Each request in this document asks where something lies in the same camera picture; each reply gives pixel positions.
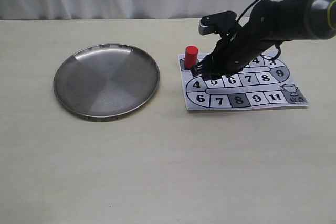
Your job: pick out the round stainless steel plate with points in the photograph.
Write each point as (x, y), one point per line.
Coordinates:
(106, 81)

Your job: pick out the red cylinder game piece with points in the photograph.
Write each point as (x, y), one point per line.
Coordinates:
(191, 53)

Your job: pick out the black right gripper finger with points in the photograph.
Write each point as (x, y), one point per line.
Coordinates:
(210, 76)

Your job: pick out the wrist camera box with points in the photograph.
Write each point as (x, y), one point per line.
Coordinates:
(219, 23)

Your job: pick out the paper board game sheet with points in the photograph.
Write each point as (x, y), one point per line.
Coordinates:
(264, 83)

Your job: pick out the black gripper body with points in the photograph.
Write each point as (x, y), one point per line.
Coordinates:
(233, 52)

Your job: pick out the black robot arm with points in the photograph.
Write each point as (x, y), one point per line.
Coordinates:
(270, 24)

